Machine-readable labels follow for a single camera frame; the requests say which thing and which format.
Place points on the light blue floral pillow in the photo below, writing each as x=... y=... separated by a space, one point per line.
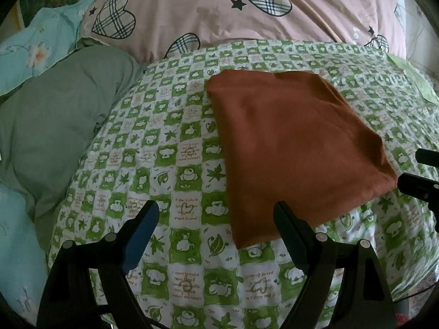
x=51 y=36

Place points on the green white checkered bed sheet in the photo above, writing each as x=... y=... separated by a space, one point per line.
x=161 y=143

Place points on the pink quilt with plaid hearts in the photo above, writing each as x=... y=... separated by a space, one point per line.
x=151 y=30

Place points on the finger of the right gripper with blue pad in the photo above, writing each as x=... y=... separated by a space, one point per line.
x=427 y=157

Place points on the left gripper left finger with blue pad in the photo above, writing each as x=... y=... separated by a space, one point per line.
x=89 y=280

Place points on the rust orange knit sweater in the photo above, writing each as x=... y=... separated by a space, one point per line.
x=292 y=137

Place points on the grey green pillow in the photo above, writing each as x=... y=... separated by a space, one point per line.
x=50 y=121

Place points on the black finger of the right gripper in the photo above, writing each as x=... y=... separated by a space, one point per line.
x=418 y=187

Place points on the lime green towel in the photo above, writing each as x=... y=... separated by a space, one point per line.
x=421 y=83

